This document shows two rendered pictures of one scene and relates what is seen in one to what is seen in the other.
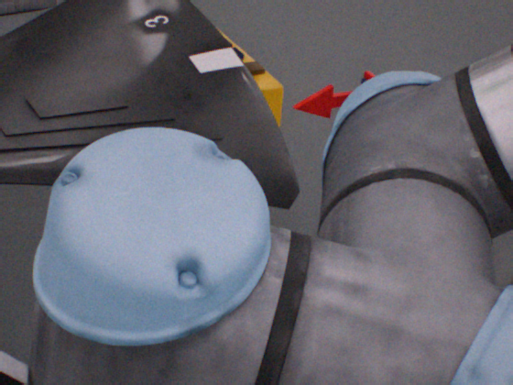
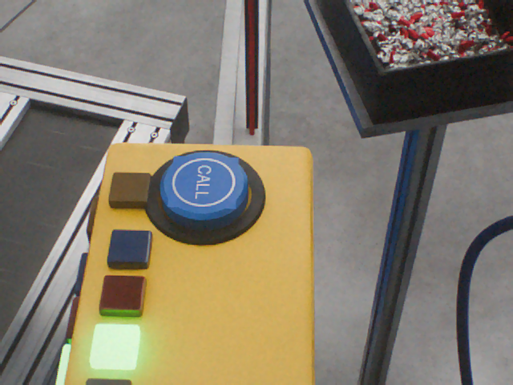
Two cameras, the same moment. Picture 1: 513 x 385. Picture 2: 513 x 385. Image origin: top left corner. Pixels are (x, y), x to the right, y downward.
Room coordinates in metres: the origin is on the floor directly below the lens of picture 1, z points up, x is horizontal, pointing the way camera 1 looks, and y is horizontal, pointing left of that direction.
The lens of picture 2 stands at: (1.12, 0.21, 1.38)
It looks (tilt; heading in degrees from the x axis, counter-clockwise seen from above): 51 degrees down; 213
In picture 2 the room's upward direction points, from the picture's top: straight up
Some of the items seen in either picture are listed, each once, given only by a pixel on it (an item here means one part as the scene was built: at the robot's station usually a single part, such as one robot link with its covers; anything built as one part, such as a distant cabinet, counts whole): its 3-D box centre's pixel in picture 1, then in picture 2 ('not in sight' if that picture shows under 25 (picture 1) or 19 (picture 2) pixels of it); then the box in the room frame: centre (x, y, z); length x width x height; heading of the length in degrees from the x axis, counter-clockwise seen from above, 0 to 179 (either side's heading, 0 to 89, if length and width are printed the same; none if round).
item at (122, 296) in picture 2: not in sight; (123, 295); (0.99, 0.05, 1.08); 0.02 x 0.02 x 0.01; 31
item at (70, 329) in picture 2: not in sight; (80, 334); (1.00, 0.03, 1.04); 0.02 x 0.01 x 0.03; 31
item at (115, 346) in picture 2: not in sight; (115, 346); (1.01, 0.07, 1.08); 0.02 x 0.02 x 0.01; 31
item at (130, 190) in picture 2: (252, 68); (130, 190); (0.94, 0.02, 1.08); 0.02 x 0.02 x 0.01; 31
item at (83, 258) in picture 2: not in sight; (88, 289); (0.98, 0.02, 1.04); 0.02 x 0.01 x 0.03; 31
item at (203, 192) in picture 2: not in sight; (204, 192); (0.92, 0.05, 1.08); 0.04 x 0.04 x 0.02
